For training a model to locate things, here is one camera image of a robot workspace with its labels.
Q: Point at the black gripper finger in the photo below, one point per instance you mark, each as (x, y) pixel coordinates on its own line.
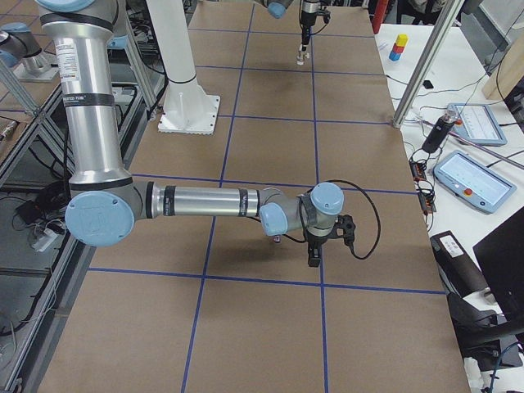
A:
(314, 254)
(305, 37)

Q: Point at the white PPR valve with handle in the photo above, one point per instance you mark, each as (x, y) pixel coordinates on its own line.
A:
(302, 55)

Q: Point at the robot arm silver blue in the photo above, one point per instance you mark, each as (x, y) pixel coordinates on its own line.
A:
(278, 8)
(105, 200)

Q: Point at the blue wooden block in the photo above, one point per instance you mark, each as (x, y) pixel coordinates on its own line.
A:
(394, 56)

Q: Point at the near teach pendant tablet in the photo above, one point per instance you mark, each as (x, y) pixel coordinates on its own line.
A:
(473, 183)

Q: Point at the black box with label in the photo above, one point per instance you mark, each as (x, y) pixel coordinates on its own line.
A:
(459, 274)

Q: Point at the teach pendant tablet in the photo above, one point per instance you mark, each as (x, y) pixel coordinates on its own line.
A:
(473, 183)
(477, 123)

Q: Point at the red wooden block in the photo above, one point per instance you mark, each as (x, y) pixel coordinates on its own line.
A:
(397, 49)

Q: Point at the black monitor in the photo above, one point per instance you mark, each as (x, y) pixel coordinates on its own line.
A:
(500, 256)

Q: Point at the small black square device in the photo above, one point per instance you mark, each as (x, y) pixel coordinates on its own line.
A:
(427, 84)

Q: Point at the aluminium frame post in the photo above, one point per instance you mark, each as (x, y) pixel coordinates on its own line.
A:
(435, 41)

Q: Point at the white pedestal column with base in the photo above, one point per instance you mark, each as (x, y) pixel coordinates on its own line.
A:
(187, 108)

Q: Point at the far teach pendant tablet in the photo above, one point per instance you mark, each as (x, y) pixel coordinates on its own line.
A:
(477, 123)

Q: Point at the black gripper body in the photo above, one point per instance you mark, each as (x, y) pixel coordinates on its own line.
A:
(305, 15)
(316, 238)

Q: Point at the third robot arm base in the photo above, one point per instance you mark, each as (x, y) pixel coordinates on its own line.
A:
(21, 52)

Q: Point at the yellow wooden block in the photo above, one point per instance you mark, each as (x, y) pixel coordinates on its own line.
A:
(401, 40)

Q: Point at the black water bottle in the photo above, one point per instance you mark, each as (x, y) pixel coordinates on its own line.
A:
(438, 133)

